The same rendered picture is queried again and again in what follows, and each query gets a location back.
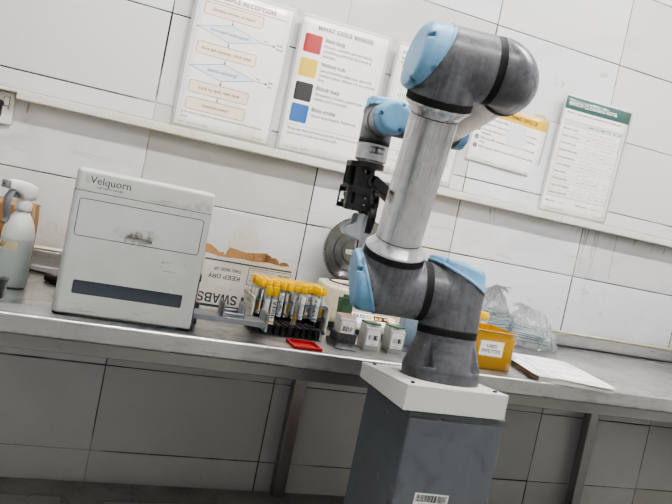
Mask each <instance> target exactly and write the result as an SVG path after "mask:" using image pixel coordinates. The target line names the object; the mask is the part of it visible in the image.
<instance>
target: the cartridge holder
mask: <svg viewBox="0 0 672 504"><path fill-rule="evenodd" d="M356 337H357V335H355V334H354V335H353V334H346V333H340V332H338V331H336V330H335V329H333V328H331V331H330V335H326V341H328V342H329V343H330V344H332V345H333V346H334V347H335V348H336V349H341V350H342V349H346V350H350V351H355V352H356V351H357V350H358V346H357V345H356V344H355V341H356Z"/></svg>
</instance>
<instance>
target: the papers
mask: <svg viewBox="0 0 672 504"><path fill-rule="evenodd" d="M513 355H514V356H515V357H516V358H517V359H515V360H513V359H511V361H512V360H513V361H512V362H511V364H513V365H514V366H516V367H518V368H519V369H521V370H522V371H524V372H526V373H527V374H529V375H530V376H532V377H533V378H535V379H537V380H538V381H543V382H549V383H554V384H560V385H566V386H571V387H577V388H582V389H588V390H594V391H599V392H605V393H610V394H613V393H614V390H613V388H614V387H612V386H610V385H608V384H606V383H605V382H603V381H601V380H599V379H597V378H595V377H593V376H591V375H590V374H588V373H586V372H584V371H582V370H580V369H578V368H576V367H574V366H572V365H570V364H568V363H566V362H563V361H558V360H553V359H548V358H542V357H536V356H531V355H524V354H518V353H513ZM614 389H616V388H614Z"/></svg>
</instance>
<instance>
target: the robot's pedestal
mask: <svg viewBox="0 0 672 504"><path fill-rule="evenodd" d="M504 426H505V420H495V419H485V418H476V417H466V416H457V415H447V414H438V413H428V412H419V411H409V410H402V409H401V408H400V407H399V406H397V405H396V404H395V403H394V402H392V401H391V400H390V399H388V398H387V397H386V396H385V395H383V394H382V393H381V392H379V391H378V390H377V389H376V388H374V387H373V386H372V385H370V384H369V383H368V389H367V394H366V398H365V403H364V408H363V413H362V417H361V422H360V427H359V432H358V437H357V441H356V446H355V451H354V456H353V461H352V465H351V470H350V475H349V480H348V484H347V489H346V494H345V499H344V504H487V501H488V496H489V492H490V487H491V483H492V478H493V473H494V469H495V464H496V460H497V455H498V451H499V446H500V442H501V437H502V433H503V428H504Z"/></svg>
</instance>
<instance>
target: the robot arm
mask: <svg viewBox="0 0 672 504"><path fill-rule="evenodd" d="M400 80H401V84H402V86H404V87H405V88H406V89H407V93H406V97H405V98H406V100H407V101H408V103H409V105H406V104H405V103H404V102H402V101H400V100H394V99H391V98H387V97H383V96H370V97H368V99H367V102H366V106H365V108H364V115H363V120H362V125H361V130H360V135H359V140H358V144H357V149H356V154H355V158H356V159H357V160H347V164H346V169H345V174H344V179H343V184H340V188H339V193H338V198H337V203H336V205H337V206H341V207H343V208H344V209H349V210H355V211H358V213H354V214H353V215H352V217H351V221H350V222H349V223H345V224H342V225H341V227H340V231H341V232H342V233H343V234H345V235H347V236H349V237H351V238H353V239H355V249H354V250H353V253H352V255H351V260H350V266H349V297H350V302H351V304H352V306H353V307H354V308H355V309H357V310H360V311H365V312H370V313H372V314H381V315H388V316H394V317H400V318H406V319H412V320H418V325H417V330H416V335H415V337H414V339H413V341H412V343H411V345H410V347H409V349H408V351H407V352H406V354H405V356H404V358H403V360H402V364H401V370H400V372H401V373H403V374H405V375H407V376H410V377H413V378H417V379H420V380H424V381H429V382H433V383H438V384H443V385H449V386H456V387H465V388H476V387H478V384H479V378H480V373H479V366H478V359H477V352H476V340H477V334H478V328H479V322H480V316H481V310H482V305H483V299H484V296H485V284H486V275H485V273H484V271H483V270H481V269H480V268H478V267H476V266H473V265H470V264H468V263H465V262H462V261H458V260H455V259H451V258H447V257H444V256H439V255H430V256H429V258H428V260H427V261H425V258H426V254H425V252H424V251H423V249H422V247H421V243H422V240H423V237H424V233H425V230H426V227H427V224H428V221H429V217H430V214H431V211H432V208H433V204H434V201H435V198H436V195H437V191H438V188H439V185H440V182H441V178H442V175H443V172H444V169H445V165H446V162H447V159H448V156H449V152H450V149H453V150H462V149H463V148H464V147H465V146H466V144H467V143H468V141H469V138H470V134H471V133H472V132H474V131H475V130H477V129H479V128H480V127H482V126H484V125H486V124H487V123H489V122H491V121H493V120H494V119H496V118H498V117H508V116H512V115H514V114H516V113H518V112H520V111H521V110H523V109H524V108H526V107H527V106H528V105H529V104H530V103H531V101H532V100H533V99H534V97H535V95H536V93H537V90H538V86H539V70H538V66H537V63H536V61H535V59H534V57H533V55H532V54H531V52H530V51H529V50H528V49H527V48H526V47H525V46H524V45H522V44H521V43H519V42H518V41H516V40H514V39H512V38H508V37H503V36H498V35H494V34H490V33H486V32H482V31H478V30H474V29H470V28H466V27H462V26H458V25H457V24H456V23H445V22H440V21H430V22H428V23H426V24H424V25H423V26H422V27H421V28H420V30H419V31H418V32H417V34H416V35H415V37H414V39H413V40H412V42H411V44H410V47H409V49H408V51H407V54H406V56H405V59H404V63H403V66H402V72H401V77H400ZM391 137H395V138H400V139H402V143H401V147H400V150H399V154H398V157H397V161H396V164H395V168H394V172H393V175H392V179H391V182H390V186H388V185H387V184H386V183H385V182H383V181H382V180H381V179H380V178H379V177H378V176H375V171H384V164H386V160H387V155H388V151H389V146H390V142H391ZM365 171H366V172H365ZM341 191H344V192H343V196H344V199H342V198H341V200H340V201H339V197H340V192H341ZM380 198H381V199H382V200H383V201H384V202H385V204H384V207H383V211H382V214H381V218H380V221H379V225H378V229H377V232H376V233H375V234H373V235H371V236H370V234H371V231H372V229H373V226H374V223H375V220H376V215H377V209H378V206H379V200H380ZM363 247H364V248H363ZM362 248H363V249H362Z"/></svg>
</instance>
